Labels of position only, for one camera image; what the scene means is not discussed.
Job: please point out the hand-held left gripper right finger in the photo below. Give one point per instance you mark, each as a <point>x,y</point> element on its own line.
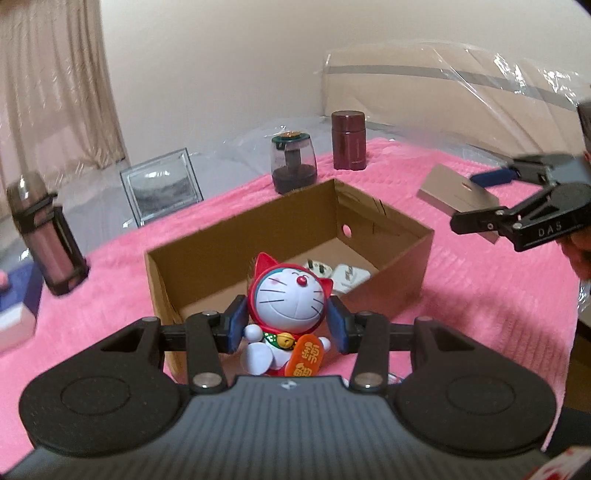
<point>338,327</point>

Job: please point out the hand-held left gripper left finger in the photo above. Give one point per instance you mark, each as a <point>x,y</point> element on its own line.
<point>235,323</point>

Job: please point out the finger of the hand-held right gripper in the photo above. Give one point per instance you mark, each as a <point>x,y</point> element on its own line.
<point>480,220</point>
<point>491,177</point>

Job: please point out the beige box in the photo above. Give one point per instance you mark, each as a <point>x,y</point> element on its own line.
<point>452,191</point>

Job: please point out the white square power adapter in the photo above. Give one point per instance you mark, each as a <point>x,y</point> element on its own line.
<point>348,279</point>

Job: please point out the red hooded cat figurine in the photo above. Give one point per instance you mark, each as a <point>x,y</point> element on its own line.
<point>286,300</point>

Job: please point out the white travel plug adapter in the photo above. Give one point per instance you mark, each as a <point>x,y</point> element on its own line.
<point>317,268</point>

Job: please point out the brown cardboard box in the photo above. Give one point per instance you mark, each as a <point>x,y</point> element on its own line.
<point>207,258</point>

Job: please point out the person's right hand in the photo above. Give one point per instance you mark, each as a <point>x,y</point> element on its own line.
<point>581,254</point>

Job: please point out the pink ribbed blanket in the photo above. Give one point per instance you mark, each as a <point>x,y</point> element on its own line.
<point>461,300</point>

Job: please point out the plastic-wrapped headboard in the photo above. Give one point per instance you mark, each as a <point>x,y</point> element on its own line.
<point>415,92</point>

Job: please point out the maroon insulated jar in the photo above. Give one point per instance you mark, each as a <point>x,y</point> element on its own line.
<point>348,143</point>

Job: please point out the dark grinder jar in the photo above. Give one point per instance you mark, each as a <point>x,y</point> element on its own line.
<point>293,170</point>

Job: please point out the clear plastic cover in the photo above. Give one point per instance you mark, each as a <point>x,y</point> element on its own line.
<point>231,157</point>

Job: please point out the pink bottle with black holder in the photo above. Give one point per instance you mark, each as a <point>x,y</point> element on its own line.
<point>51,249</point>

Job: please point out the dark blue box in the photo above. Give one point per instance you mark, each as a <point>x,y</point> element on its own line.
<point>18,288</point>

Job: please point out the green pink plush toy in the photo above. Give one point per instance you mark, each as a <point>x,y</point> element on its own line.
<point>2,279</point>

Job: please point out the red and white card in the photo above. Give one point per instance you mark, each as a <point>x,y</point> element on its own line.
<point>563,466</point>

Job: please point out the pale pink curtain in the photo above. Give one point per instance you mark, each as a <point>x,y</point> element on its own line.
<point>51,83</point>

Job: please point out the glass picture frame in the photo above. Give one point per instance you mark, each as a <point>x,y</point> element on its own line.
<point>161,189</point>

